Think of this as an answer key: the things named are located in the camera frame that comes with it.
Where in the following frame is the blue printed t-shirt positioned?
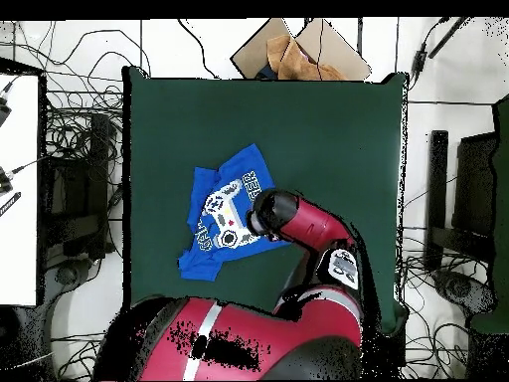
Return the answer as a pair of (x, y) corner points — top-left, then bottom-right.
(177, 143), (289, 283)

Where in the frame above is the dark green table cloth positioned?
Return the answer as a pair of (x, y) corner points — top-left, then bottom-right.
(121, 66), (410, 335)

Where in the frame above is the tan towel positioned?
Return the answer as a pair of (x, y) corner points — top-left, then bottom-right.
(265, 34), (347, 82)

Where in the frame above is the brown cardboard box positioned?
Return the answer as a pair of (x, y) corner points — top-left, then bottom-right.
(230, 17), (373, 82)

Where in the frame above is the black power adapter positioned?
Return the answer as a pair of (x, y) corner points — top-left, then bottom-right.
(411, 42), (429, 78)

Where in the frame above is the white desk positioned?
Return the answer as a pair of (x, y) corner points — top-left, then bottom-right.
(0, 73), (41, 307)

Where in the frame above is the black striped bar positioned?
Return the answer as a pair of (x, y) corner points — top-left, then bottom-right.
(0, 191), (22, 218)

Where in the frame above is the green draped cloth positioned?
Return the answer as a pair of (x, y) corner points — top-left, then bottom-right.
(468, 95), (509, 335)

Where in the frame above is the thin black rod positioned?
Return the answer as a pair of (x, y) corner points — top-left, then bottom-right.
(426, 16), (471, 60)

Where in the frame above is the long black cable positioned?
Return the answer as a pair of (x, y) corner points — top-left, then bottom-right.
(177, 18), (219, 80)

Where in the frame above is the black cable tangle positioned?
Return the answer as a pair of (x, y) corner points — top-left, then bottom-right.
(397, 238), (470, 380)
(39, 19), (154, 136)
(51, 329), (104, 382)

